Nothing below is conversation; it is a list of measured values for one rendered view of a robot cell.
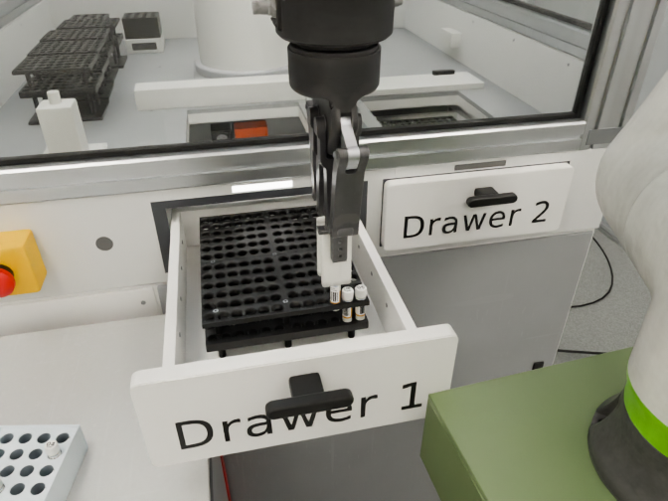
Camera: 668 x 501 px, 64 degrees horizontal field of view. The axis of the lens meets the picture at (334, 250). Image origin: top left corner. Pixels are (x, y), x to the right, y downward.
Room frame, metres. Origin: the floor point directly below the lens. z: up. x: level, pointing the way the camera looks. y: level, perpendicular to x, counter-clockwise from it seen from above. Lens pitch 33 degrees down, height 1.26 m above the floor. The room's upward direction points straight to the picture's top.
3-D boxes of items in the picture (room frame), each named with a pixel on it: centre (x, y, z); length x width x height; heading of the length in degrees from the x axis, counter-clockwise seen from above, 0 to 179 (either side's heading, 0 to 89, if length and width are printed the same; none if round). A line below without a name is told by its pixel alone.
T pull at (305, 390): (0.32, 0.02, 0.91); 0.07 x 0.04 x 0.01; 102
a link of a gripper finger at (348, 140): (0.41, -0.01, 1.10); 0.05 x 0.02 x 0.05; 14
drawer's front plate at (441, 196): (0.71, -0.21, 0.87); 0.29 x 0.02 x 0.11; 102
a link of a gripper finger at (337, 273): (0.44, 0.00, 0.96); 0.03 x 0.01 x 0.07; 104
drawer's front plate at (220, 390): (0.34, 0.03, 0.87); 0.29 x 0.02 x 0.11; 102
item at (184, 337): (0.55, 0.07, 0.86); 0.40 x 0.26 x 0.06; 12
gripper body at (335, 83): (0.45, 0.00, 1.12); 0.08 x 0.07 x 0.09; 14
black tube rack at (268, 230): (0.54, 0.07, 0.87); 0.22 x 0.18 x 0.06; 12
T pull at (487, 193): (0.68, -0.22, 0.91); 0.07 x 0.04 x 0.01; 102
